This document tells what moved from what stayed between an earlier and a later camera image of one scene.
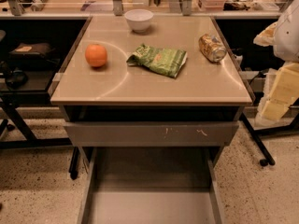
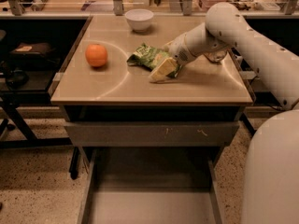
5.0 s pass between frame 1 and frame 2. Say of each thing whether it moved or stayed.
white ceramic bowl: stayed
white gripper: moved
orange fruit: stayed
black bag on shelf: stayed
